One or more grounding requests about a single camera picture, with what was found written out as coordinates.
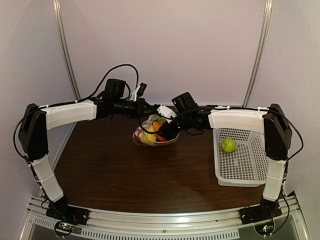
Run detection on red fake apple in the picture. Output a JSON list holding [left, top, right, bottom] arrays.
[[152, 120, 168, 142]]

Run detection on clear zip top bag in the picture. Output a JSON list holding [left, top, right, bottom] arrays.
[[132, 114, 181, 147]]

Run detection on yellow fake lemon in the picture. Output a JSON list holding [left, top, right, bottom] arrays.
[[137, 127, 157, 146]]

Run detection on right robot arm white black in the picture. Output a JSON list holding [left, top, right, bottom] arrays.
[[156, 92, 292, 219]]

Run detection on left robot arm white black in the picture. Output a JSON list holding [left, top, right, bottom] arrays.
[[18, 78, 147, 203]]

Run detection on white perforated plastic basket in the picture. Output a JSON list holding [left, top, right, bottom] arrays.
[[212, 128, 268, 188]]

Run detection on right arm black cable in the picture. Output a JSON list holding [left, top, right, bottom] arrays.
[[138, 109, 191, 137]]

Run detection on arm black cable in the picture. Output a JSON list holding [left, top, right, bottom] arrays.
[[138, 109, 191, 137], [13, 64, 140, 163]]

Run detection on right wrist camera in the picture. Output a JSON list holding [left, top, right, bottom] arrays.
[[156, 104, 177, 123]]

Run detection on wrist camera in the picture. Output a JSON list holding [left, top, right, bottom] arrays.
[[129, 82, 147, 102], [156, 104, 177, 123]]

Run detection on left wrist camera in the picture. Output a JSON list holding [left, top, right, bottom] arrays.
[[129, 82, 147, 102]]

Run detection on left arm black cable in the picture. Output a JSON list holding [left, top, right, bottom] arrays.
[[13, 64, 140, 163]]

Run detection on left aluminium frame post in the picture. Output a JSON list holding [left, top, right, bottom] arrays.
[[52, 0, 81, 100]]

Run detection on aluminium frame post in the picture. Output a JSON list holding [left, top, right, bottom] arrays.
[[242, 0, 273, 107], [52, 0, 81, 100]]

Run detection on aluminium front rail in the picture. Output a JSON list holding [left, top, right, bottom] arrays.
[[18, 195, 310, 240]]

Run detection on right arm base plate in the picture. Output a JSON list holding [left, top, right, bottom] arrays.
[[238, 203, 282, 225]]

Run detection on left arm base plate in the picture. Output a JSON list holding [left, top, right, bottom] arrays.
[[46, 205, 90, 225]]

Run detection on right aluminium frame post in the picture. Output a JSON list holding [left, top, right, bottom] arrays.
[[242, 0, 273, 107]]

